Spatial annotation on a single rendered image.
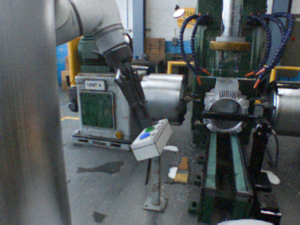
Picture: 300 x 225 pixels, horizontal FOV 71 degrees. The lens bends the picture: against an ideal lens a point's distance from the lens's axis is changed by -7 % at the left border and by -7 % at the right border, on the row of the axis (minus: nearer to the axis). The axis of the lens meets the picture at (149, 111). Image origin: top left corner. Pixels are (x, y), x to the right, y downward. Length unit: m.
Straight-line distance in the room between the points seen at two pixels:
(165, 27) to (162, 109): 5.32
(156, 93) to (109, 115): 0.25
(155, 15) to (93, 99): 5.38
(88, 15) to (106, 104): 0.55
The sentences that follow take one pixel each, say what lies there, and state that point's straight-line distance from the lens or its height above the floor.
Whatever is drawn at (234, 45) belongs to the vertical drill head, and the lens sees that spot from 1.02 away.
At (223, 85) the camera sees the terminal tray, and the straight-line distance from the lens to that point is 1.06.
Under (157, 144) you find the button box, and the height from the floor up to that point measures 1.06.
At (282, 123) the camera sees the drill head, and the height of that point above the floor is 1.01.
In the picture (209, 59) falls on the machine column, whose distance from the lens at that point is 1.30.
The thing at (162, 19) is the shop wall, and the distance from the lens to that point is 6.29.
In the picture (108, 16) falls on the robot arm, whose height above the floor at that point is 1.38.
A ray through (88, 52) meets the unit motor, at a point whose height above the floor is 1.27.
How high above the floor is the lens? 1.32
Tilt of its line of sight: 17 degrees down
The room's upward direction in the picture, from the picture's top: straight up
